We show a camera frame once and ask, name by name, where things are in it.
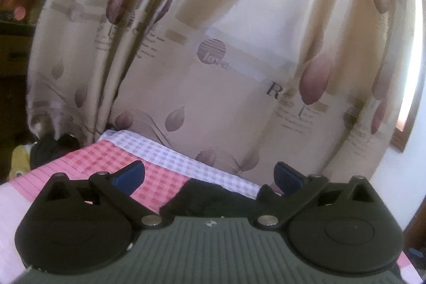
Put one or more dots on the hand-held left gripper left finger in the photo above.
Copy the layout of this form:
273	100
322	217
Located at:
129	176

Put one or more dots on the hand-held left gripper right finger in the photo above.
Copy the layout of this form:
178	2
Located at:
288	179

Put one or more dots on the black jacket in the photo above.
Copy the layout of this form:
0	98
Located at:
206	200

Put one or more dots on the dark cloth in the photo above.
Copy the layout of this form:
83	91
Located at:
50	151

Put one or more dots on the beige leaf print curtain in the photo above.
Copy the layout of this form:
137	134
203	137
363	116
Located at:
199	97

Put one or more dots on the yellow soft item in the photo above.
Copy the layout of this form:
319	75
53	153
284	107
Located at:
20	154

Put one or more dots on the wooden window frame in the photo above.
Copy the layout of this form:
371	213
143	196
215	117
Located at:
401	137

